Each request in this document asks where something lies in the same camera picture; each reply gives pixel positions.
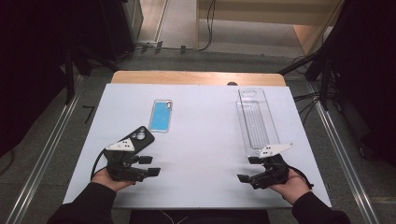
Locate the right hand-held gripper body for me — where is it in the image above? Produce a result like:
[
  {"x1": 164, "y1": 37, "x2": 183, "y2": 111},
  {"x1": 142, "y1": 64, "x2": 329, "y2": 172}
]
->
[{"x1": 248, "y1": 142, "x2": 295, "y2": 190}]

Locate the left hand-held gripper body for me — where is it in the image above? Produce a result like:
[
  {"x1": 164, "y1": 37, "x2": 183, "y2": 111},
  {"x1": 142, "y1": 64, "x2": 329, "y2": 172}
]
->
[{"x1": 104, "y1": 138, "x2": 149, "y2": 183}]

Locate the black phone case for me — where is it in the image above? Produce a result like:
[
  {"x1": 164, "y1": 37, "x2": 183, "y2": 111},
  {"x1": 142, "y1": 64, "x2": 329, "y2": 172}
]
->
[{"x1": 116, "y1": 125, "x2": 156, "y2": 155}]

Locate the clear plastic tray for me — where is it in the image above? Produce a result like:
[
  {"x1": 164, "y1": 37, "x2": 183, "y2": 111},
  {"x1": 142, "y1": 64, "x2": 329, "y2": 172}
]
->
[{"x1": 235, "y1": 87, "x2": 281, "y2": 159}]

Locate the blue phone case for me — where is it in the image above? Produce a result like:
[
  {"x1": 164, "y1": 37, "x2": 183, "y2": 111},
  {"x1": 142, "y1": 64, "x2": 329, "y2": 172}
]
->
[{"x1": 148, "y1": 98, "x2": 174, "y2": 134}]

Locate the person's left hand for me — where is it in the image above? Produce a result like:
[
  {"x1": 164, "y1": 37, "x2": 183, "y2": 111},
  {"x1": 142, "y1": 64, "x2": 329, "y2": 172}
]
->
[{"x1": 91, "y1": 167, "x2": 136, "y2": 192}]

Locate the person's right hand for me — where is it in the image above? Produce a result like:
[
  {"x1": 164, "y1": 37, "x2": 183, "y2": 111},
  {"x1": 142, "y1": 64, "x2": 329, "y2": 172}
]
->
[{"x1": 269, "y1": 169, "x2": 312, "y2": 206}]

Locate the wooden table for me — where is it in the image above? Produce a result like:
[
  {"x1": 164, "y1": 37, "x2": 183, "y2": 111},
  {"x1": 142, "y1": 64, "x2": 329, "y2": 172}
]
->
[{"x1": 110, "y1": 70, "x2": 287, "y2": 88}]

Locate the black stand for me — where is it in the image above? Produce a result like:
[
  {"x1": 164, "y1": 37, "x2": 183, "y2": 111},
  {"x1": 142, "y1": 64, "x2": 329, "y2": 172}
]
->
[
  {"x1": 277, "y1": 46, "x2": 339, "y2": 112},
  {"x1": 62, "y1": 41, "x2": 120, "y2": 105}
]

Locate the dark cabinet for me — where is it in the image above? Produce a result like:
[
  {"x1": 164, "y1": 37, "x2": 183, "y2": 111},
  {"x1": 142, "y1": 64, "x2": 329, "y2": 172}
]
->
[{"x1": 98, "y1": 0, "x2": 145, "y2": 62}]

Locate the light wooden furniture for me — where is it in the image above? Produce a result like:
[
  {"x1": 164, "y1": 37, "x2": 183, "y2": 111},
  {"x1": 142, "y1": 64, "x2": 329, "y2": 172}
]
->
[{"x1": 195, "y1": 0, "x2": 345, "y2": 58}]

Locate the left hand-held gripper cable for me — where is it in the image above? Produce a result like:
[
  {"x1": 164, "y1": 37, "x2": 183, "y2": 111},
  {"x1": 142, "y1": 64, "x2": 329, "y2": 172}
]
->
[{"x1": 90, "y1": 148, "x2": 108, "y2": 180}]

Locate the hand-held gripper cable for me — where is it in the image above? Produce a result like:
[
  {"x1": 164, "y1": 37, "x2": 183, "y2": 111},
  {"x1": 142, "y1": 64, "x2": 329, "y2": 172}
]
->
[
  {"x1": 90, "y1": 148, "x2": 108, "y2": 180},
  {"x1": 288, "y1": 166, "x2": 315, "y2": 190}
]

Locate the right hand-held gripper cable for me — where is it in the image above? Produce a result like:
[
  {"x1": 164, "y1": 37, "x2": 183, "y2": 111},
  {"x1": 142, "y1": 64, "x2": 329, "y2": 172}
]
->
[{"x1": 288, "y1": 166, "x2": 315, "y2": 190}]

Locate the metal floor rail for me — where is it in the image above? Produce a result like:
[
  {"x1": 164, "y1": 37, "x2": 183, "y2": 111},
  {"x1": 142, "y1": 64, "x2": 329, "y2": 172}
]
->
[
  {"x1": 5, "y1": 74, "x2": 84, "y2": 224},
  {"x1": 306, "y1": 81, "x2": 381, "y2": 224}
]

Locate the bundle of black floor cables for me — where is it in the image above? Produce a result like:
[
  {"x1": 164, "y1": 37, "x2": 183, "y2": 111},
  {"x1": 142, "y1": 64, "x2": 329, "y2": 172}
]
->
[{"x1": 292, "y1": 90, "x2": 322, "y2": 126}]

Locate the hanging black cable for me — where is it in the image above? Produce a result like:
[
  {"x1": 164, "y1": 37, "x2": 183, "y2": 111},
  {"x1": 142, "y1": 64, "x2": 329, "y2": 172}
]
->
[{"x1": 196, "y1": 0, "x2": 218, "y2": 52}]

